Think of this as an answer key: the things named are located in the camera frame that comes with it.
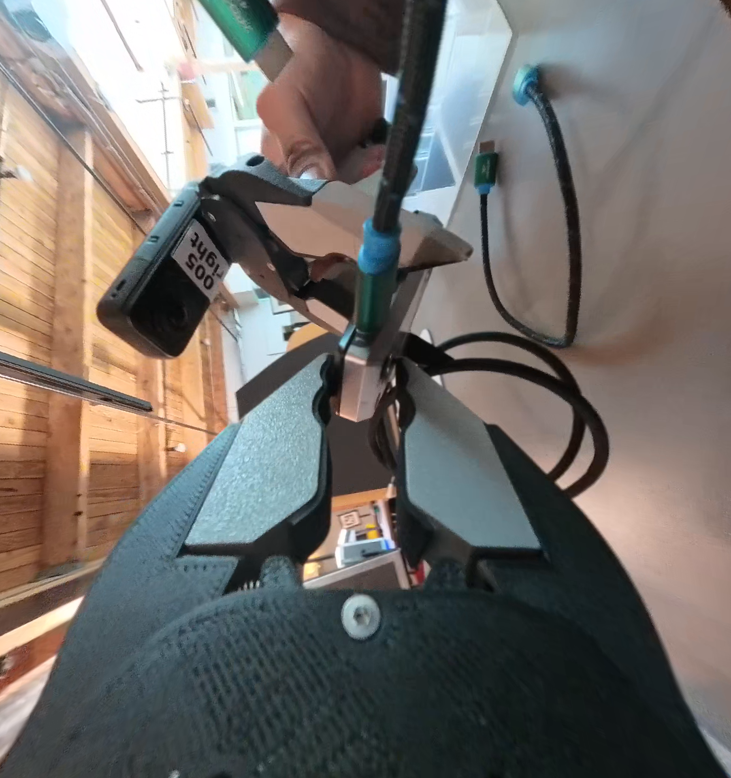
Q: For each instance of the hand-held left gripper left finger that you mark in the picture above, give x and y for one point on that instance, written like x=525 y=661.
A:
x=262 y=480

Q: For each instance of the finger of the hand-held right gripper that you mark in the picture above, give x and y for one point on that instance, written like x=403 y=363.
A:
x=411 y=298
x=341 y=225

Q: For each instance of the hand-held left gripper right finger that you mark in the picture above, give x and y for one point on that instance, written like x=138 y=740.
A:
x=462 y=486

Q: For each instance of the person's right hand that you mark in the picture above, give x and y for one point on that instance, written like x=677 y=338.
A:
x=329 y=103

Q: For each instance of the black and white marker tag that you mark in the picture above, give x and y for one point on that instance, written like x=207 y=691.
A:
x=349 y=520

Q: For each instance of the white and blue device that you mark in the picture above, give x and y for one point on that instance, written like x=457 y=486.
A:
x=359 y=553

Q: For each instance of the clear plastic box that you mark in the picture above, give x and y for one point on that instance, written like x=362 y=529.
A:
x=462 y=91

